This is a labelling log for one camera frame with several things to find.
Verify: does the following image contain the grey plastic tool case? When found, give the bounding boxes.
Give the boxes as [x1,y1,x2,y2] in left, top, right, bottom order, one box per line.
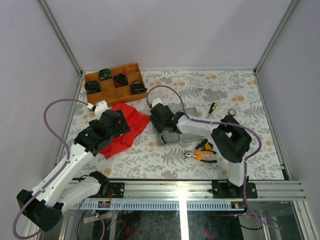
[152,107,208,147]

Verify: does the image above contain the black yellow screwdriver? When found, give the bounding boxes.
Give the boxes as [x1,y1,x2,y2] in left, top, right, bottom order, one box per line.
[207,102,217,116]

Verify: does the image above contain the black electrical tape roll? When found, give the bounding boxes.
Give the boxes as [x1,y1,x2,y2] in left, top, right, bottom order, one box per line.
[228,109,237,117]

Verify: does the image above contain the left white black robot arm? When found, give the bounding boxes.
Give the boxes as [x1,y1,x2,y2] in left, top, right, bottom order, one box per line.
[16,109,130,232]

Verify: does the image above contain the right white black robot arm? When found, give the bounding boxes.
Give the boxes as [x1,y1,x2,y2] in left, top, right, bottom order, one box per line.
[149,103,252,198]

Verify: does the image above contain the red cloth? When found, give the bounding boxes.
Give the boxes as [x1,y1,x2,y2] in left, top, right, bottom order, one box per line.
[98,102,151,160]

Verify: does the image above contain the floral table mat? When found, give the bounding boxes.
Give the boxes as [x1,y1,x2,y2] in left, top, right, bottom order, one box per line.
[56,70,285,180]

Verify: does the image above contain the black hex key set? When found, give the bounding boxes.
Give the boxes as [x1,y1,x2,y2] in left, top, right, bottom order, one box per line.
[194,138,213,151]

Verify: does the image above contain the wooden compartment tray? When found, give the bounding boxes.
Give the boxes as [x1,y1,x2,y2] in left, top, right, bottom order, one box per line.
[84,62,147,107]

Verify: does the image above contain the coiled black cable right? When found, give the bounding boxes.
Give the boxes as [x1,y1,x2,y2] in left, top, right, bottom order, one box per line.
[129,79,148,96]

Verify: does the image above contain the orange handled pliers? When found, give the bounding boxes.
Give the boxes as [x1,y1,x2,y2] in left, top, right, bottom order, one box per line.
[184,150,218,164]

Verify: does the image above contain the coiled black cable front left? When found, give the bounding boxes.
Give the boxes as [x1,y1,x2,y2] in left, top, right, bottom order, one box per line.
[84,80,101,95]

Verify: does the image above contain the aluminium mounting rail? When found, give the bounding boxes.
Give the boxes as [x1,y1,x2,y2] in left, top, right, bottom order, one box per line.
[110,179,307,202]

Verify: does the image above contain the coiled black red cable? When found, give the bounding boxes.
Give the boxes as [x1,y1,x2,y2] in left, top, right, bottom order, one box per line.
[112,73,129,88]

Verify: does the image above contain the coiled green black cable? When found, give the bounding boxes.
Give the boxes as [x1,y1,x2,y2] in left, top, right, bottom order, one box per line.
[98,68,113,81]

